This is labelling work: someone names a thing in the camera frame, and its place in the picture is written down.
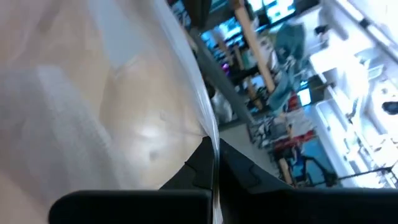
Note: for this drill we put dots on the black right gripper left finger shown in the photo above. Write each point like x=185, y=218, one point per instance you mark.
x=199, y=174

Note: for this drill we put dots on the long wooden bench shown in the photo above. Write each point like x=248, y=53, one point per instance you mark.
x=255, y=46

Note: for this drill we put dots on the clear plastic bag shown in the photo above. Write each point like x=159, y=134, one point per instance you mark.
x=124, y=93

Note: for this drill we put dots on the grey steel bench frame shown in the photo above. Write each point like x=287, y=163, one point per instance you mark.
x=217, y=74

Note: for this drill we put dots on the teal cloth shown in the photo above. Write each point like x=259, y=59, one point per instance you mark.
x=287, y=62

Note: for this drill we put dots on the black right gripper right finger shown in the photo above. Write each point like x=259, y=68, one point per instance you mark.
x=239, y=171

